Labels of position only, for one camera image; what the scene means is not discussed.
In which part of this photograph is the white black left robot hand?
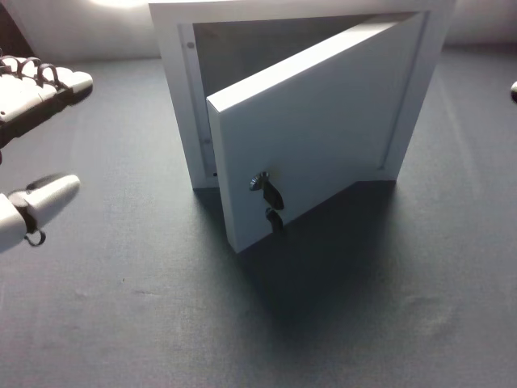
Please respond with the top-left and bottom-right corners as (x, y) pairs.
(0, 50), (95, 255)

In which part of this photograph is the white cabinet door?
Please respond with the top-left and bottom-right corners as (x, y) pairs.
(205, 11), (426, 255)

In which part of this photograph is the white cabinet box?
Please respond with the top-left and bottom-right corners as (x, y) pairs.
(148, 0), (456, 192)

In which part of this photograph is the dark brown background board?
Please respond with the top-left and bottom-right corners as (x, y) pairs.
(0, 0), (38, 58)

